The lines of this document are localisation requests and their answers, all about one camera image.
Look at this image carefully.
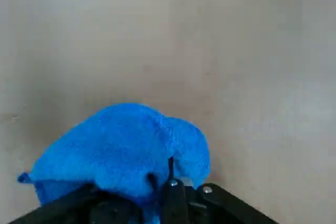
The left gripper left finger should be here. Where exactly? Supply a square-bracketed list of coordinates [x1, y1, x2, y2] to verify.
[7, 183, 145, 224]

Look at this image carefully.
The blue rag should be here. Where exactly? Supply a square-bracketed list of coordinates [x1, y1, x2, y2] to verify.
[17, 102, 212, 224]

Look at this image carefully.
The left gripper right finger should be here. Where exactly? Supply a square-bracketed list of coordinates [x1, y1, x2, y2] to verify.
[160, 157, 279, 224]

